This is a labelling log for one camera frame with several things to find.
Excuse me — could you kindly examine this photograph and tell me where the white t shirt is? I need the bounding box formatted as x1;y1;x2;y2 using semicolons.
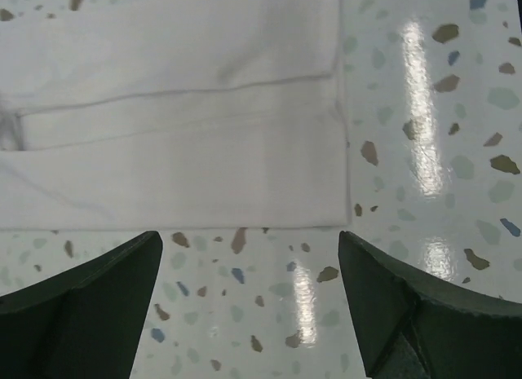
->
1;0;350;231

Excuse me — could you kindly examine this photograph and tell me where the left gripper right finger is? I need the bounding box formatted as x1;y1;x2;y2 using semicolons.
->
338;231;521;378

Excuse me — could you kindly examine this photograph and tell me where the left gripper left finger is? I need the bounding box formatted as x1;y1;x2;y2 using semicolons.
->
1;231;163;379

